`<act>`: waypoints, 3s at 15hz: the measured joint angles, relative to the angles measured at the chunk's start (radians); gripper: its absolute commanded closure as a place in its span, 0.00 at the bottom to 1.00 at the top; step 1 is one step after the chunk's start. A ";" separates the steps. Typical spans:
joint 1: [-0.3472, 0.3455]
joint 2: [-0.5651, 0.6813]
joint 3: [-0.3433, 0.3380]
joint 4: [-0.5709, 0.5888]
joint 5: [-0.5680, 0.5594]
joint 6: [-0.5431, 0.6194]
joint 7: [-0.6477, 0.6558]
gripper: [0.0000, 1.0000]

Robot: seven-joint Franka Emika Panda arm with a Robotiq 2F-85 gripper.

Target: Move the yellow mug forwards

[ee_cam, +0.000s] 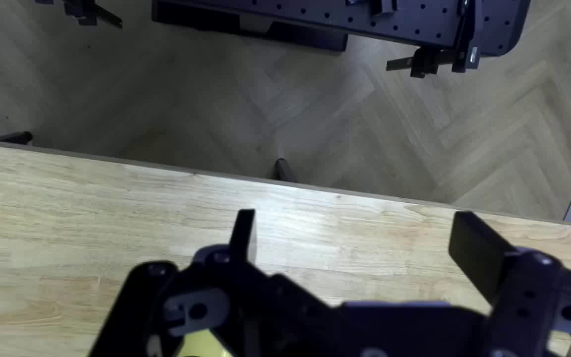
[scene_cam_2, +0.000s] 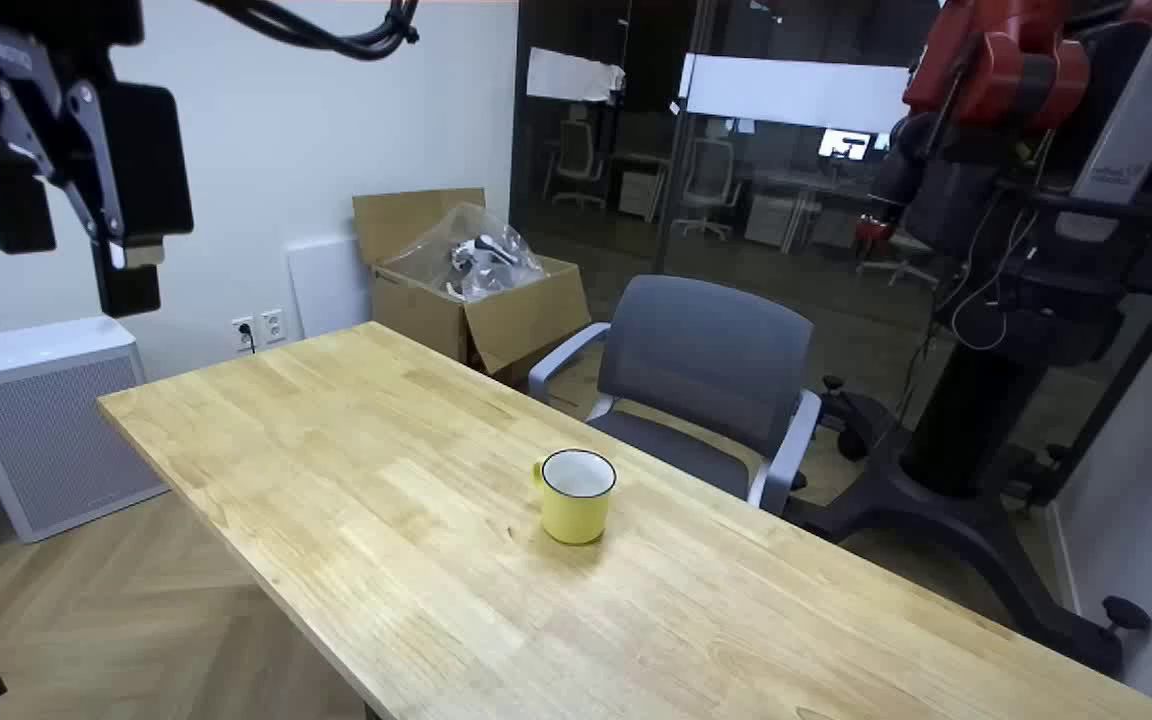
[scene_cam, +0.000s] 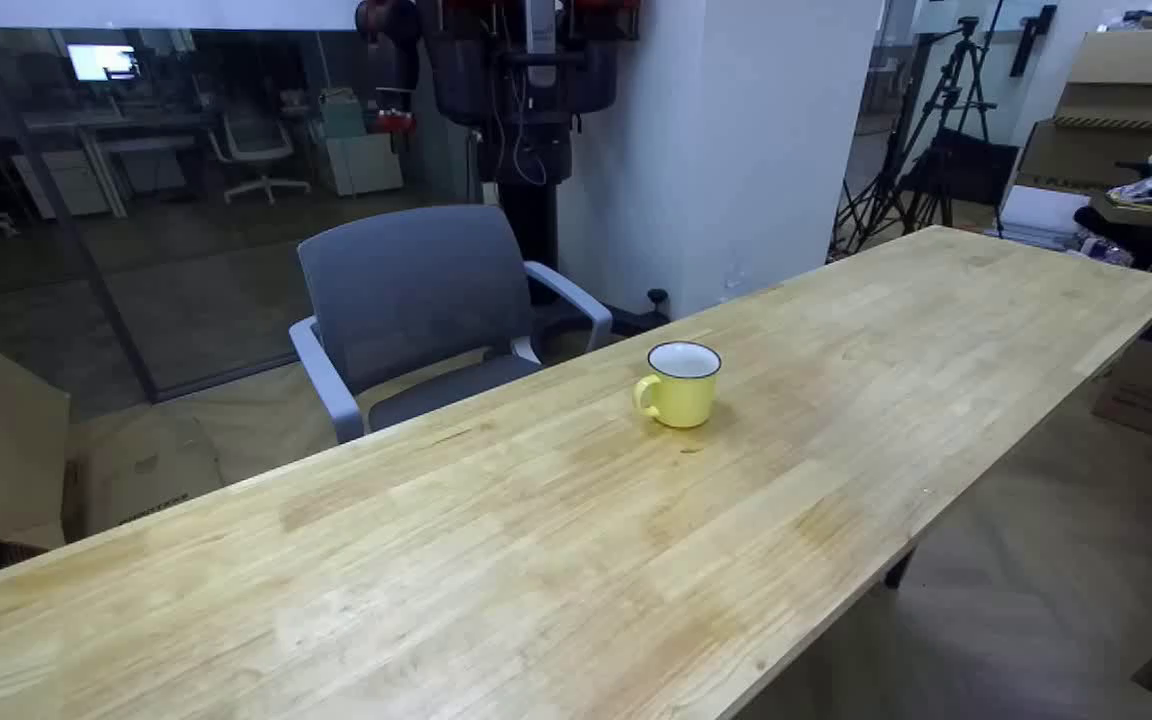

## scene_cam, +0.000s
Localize stacked tan cardboard sheets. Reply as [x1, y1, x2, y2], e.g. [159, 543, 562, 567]
[1012, 18, 1152, 196]

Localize white swivel office chair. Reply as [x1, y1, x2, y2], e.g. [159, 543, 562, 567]
[208, 106, 314, 207]

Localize grey office chair white frame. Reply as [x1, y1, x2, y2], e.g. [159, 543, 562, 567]
[283, 199, 616, 448]

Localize black camera tripod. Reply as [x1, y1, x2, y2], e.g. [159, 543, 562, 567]
[827, 12, 1007, 259]

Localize yellow enamel mug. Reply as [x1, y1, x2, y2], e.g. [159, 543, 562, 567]
[632, 339, 726, 430]

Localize black low seat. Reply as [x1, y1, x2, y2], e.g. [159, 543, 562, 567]
[901, 123, 1023, 230]

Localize open brown cardboard box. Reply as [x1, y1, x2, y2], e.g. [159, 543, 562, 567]
[62, 395, 227, 541]

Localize red black pedestal robot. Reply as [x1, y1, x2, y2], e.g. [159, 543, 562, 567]
[353, 0, 675, 339]

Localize lit computer monitor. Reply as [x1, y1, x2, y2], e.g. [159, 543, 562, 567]
[62, 39, 138, 87]

